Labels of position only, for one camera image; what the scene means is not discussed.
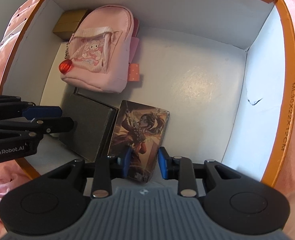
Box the white box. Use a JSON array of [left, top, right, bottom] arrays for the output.
[[40, 42, 74, 107]]

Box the dark grey box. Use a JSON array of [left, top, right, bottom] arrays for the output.
[[59, 88, 118, 162]]

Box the anime art card box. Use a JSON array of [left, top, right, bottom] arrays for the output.
[[108, 100, 170, 183]]

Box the pink mini backpack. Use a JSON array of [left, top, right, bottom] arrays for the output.
[[61, 5, 135, 93]]

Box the pink snap wallet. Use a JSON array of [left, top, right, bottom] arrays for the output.
[[127, 17, 141, 82]]

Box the small gold cardboard box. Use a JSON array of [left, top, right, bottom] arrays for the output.
[[53, 9, 90, 41]]

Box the red heart charm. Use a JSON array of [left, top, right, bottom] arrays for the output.
[[59, 59, 73, 74]]

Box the orange cardboard storage box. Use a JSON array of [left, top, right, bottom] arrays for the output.
[[0, 0, 295, 186]]

